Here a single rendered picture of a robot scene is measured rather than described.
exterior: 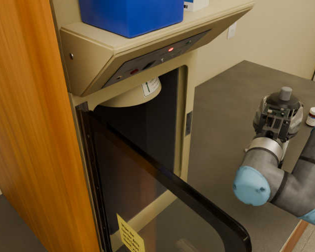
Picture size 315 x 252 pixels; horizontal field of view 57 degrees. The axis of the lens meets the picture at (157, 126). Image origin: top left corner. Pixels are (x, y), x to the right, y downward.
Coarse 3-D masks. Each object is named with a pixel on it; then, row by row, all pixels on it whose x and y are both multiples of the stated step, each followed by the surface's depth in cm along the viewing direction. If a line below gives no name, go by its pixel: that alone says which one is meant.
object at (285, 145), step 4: (264, 100) 84; (264, 104) 83; (300, 104) 82; (288, 116) 79; (292, 116) 81; (288, 140) 87; (284, 144) 86; (284, 148) 88; (284, 152) 90; (280, 160) 91
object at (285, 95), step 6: (282, 90) 80; (288, 90) 79; (270, 96) 83; (276, 96) 83; (282, 96) 81; (288, 96) 80; (294, 96) 83; (270, 102) 82; (276, 102) 80; (282, 102) 80; (288, 102) 80; (294, 102) 80; (288, 108) 79; (294, 108) 79
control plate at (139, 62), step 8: (184, 40) 45; (192, 40) 48; (160, 48) 41; (168, 48) 44; (176, 48) 47; (184, 48) 51; (144, 56) 40; (152, 56) 43; (160, 56) 46; (176, 56) 54; (128, 64) 39; (136, 64) 42; (144, 64) 45; (152, 64) 48; (120, 72) 41; (128, 72) 44; (136, 72) 47; (112, 80) 43; (120, 80) 46
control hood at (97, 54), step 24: (216, 0) 50; (240, 0) 50; (72, 24) 39; (192, 24) 40; (216, 24) 47; (72, 48) 38; (96, 48) 34; (120, 48) 33; (144, 48) 36; (192, 48) 56; (72, 72) 41; (96, 72) 36
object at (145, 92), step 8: (152, 80) 61; (136, 88) 59; (144, 88) 60; (152, 88) 61; (160, 88) 64; (120, 96) 58; (128, 96) 58; (136, 96) 59; (144, 96) 60; (152, 96) 61; (104, 104) 59; (112, 104) 58; (120, 104) 58; (128, 104) 59; (136, 104) 59
